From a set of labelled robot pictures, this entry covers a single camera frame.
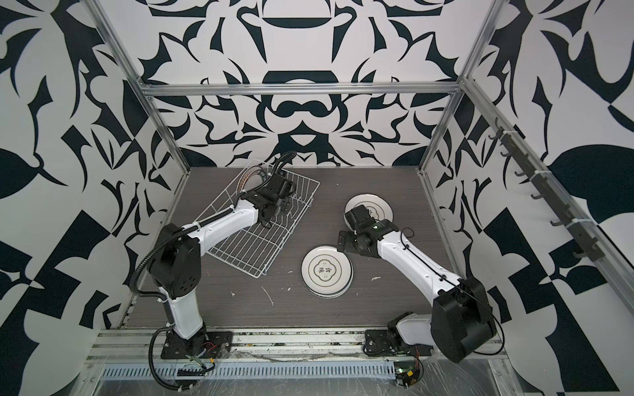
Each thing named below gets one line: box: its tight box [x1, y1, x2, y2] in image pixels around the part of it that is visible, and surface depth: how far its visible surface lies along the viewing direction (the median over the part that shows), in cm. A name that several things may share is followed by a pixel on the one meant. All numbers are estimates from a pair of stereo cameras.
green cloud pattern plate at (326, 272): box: [300, 245, 355, 300], surface depth 88 cm
